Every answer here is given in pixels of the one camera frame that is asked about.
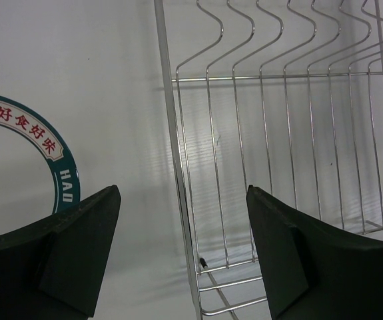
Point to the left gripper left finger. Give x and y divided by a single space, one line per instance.
54 267

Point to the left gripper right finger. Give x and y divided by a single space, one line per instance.
310 269

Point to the teal rimmed plate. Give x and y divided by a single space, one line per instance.
27 123

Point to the wire dish rack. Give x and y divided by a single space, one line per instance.
283 95

